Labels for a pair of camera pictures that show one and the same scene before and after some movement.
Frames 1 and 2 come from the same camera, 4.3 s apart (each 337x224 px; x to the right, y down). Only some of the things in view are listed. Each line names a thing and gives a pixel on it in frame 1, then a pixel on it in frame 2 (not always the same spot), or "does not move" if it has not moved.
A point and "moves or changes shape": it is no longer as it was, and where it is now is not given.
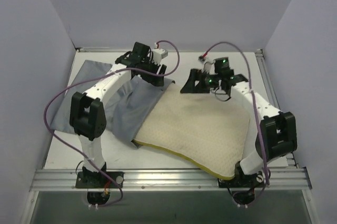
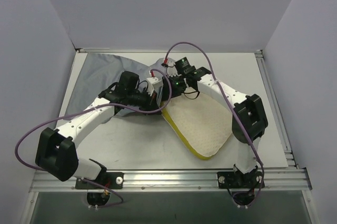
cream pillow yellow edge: x=212 y=132 moves or changes shape
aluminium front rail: x=287 y=179 does not move
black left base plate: x=98 y=179 does not move
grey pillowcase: x=127 y=109 moves or changes shape
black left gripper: x=157 y=75 -> x=153 y=101
